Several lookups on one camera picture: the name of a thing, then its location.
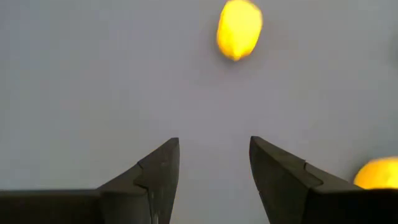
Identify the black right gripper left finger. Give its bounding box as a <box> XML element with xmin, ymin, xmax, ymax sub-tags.
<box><xmin>99</xmin><ymin>137</ymin><xmax>181</xmax><ymax>224</ymax></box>

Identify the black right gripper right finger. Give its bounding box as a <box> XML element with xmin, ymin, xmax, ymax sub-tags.
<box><xmin>249</xmin><ymin>135</ymin><xmax>357</xmax><ymax>224</ymax></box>

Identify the yellow toy lemon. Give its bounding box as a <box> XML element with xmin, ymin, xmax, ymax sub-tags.
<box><xmin>353</xmin><ymin>156</ymin><xmax>398</xmax><ymax>190</ymax></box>
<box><xmin>216</xmin><ymin>0</ymin><xmax>264</xmax><ymax>62</ymax></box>

